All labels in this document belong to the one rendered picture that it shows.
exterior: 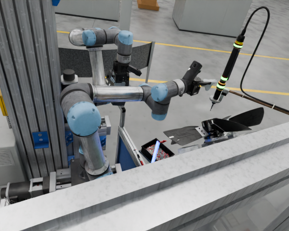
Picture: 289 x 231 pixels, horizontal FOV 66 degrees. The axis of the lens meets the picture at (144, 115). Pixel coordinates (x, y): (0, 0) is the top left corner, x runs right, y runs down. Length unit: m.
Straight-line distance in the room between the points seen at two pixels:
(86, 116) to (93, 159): 0.28
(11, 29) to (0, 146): 0.61
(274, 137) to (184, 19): 7.37
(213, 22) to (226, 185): 7.72
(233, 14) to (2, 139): 7.40
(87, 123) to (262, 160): 0.70
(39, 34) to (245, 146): 0.93
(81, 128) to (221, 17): 7.31
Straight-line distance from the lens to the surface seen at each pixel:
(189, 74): 1.10
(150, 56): 3.60
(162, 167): 0.16
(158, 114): 1.06
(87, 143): 0.95
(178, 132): 1.53
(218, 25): 7.95
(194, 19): 7.64
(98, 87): 1.00
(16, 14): 1.04
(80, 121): 0.82
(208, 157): 0.18
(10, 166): 1.47
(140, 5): 9.43
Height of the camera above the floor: 2.17
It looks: 38 degrees down
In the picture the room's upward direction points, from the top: 11 degrees clockwise
